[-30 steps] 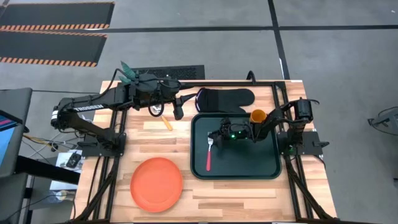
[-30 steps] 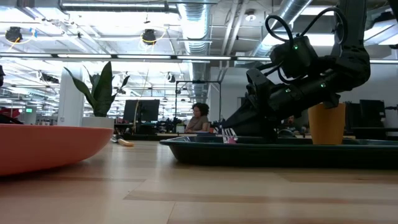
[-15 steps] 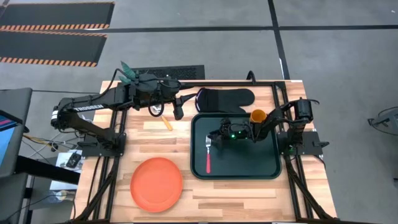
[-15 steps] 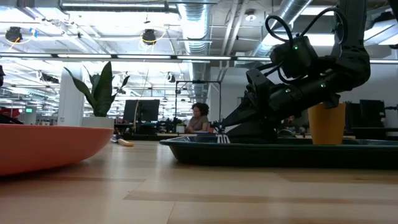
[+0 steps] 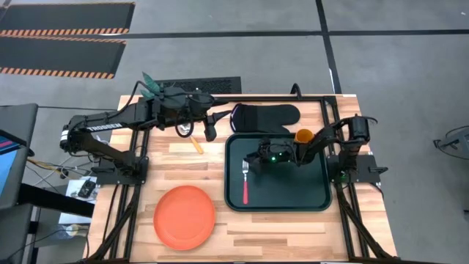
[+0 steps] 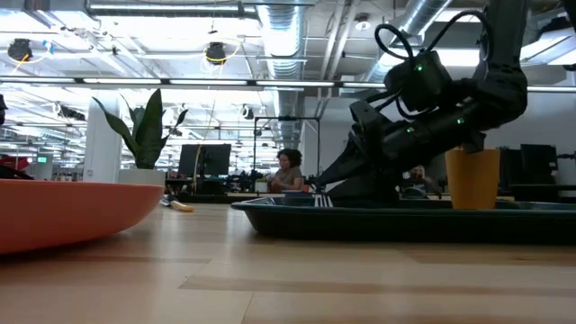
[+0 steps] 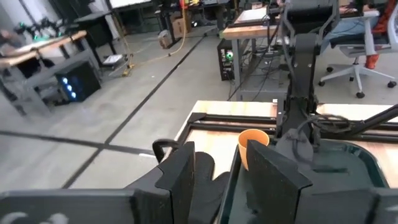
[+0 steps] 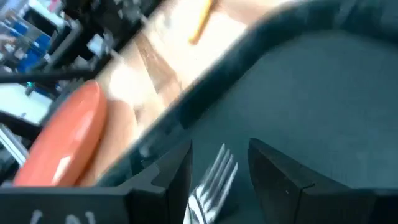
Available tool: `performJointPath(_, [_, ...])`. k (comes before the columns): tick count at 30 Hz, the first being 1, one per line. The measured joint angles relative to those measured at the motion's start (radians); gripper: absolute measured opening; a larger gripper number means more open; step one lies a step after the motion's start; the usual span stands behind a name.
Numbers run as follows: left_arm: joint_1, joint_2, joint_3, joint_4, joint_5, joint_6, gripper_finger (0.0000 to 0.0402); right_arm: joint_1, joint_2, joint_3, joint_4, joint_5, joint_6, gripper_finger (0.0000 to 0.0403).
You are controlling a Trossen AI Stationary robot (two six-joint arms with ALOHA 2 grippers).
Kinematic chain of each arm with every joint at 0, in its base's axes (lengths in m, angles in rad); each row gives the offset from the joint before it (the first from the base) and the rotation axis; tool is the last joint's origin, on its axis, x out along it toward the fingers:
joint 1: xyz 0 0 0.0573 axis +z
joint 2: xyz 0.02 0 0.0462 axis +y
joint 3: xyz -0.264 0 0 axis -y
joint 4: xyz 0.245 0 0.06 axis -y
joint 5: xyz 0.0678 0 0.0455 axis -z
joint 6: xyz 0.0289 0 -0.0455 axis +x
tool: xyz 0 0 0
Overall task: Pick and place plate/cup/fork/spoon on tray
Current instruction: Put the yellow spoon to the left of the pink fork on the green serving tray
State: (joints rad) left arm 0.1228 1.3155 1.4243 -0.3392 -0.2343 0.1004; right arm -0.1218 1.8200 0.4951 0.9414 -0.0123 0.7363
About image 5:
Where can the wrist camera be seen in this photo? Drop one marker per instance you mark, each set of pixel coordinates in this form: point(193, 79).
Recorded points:
point(270, 143)
point(175, 96)

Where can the green snake plant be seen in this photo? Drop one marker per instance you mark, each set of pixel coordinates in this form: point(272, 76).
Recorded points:
point(151, 83)

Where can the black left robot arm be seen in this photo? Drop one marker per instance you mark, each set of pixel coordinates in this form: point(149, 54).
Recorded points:
point(128, 115)

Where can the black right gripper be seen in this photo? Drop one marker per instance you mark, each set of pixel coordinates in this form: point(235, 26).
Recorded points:
point(276, 154)

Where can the black floor vent grille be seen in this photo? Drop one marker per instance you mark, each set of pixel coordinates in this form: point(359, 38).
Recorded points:
point(212, 85)

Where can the black hazard-striped floor mat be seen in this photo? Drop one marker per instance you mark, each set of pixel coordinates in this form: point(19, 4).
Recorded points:
point(66, 16)
point(58, 55)

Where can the dark green plastic tray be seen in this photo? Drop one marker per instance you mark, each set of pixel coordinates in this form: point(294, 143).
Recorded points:
point(289, 187)

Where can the black aluminium table frame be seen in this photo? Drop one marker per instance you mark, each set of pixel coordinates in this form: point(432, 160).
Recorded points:
point(256, 99)

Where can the small black device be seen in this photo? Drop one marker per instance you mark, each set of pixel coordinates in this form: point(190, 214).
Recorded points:
point(87, 187)

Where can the grey stand base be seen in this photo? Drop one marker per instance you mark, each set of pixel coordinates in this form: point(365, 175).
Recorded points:
point(454, 141)

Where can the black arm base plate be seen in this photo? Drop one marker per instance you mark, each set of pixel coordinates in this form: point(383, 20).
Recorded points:
point(110, 177)
point(366, 168)

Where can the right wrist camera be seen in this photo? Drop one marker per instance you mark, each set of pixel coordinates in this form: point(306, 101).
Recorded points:
point(270, 143)

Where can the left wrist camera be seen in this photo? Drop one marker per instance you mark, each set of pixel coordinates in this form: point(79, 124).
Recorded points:
point(175, 96)

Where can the blue screen monitor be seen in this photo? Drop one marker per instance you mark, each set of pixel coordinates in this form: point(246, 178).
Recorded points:
point(5, 165)

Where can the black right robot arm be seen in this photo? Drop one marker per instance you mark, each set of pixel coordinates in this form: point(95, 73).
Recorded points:
point(357, 128)

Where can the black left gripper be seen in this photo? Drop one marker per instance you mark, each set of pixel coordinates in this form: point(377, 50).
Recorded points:
point(198, 113)

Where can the orange plastic cup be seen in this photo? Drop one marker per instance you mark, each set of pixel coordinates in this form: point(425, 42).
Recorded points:
point(304, 135)

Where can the black oven mitt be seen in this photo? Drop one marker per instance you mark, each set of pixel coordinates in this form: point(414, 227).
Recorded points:
point(264, 118)

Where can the black desk crossbar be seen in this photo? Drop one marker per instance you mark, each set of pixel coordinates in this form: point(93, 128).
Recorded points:
point(55, 199)

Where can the orange plastic plate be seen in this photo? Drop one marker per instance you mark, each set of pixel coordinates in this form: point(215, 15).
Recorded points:
point(184, 218)

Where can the white paper sheet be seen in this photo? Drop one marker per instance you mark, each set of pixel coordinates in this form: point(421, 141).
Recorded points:
point(73, 209)

